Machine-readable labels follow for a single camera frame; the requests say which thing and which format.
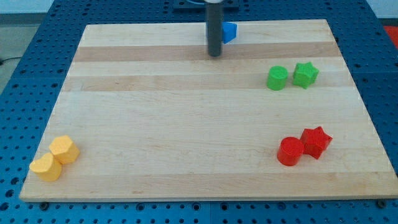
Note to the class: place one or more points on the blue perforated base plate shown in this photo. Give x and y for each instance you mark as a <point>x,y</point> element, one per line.
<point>31,92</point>

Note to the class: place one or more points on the wooden board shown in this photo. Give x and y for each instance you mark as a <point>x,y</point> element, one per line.
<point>157,119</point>

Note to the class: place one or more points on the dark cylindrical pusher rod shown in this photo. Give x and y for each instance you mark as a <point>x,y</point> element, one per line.
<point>214,19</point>

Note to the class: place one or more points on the green star block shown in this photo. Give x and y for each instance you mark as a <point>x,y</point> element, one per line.
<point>305,74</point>

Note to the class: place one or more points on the red star block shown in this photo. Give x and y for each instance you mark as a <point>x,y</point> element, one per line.
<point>315,141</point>

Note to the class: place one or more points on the blue triangle block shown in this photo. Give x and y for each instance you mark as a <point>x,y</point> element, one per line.
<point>229,31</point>

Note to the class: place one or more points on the yellow heart block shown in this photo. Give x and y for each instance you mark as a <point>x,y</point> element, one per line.
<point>47,168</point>

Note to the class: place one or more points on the green cylinder block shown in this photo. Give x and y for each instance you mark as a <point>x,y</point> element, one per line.
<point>277,78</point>

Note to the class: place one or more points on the red cylinder block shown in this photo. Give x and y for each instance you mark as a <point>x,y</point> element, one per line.
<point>290,151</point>

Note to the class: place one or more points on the yellow hexagon block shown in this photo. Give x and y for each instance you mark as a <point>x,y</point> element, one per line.
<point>64,149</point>

